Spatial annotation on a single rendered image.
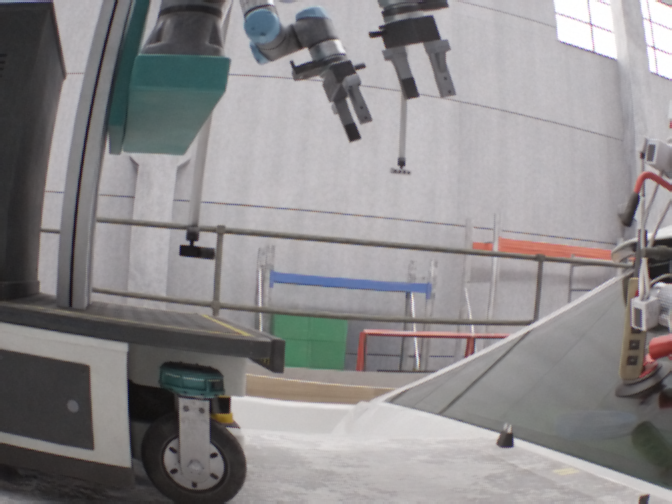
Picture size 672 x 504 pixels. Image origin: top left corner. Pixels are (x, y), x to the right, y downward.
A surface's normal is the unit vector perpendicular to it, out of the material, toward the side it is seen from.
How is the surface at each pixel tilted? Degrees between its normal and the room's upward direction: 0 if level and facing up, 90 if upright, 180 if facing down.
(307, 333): 90
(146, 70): 90
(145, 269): 90
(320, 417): 90
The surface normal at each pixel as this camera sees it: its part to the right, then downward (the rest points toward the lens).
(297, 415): 0.21, -0.04
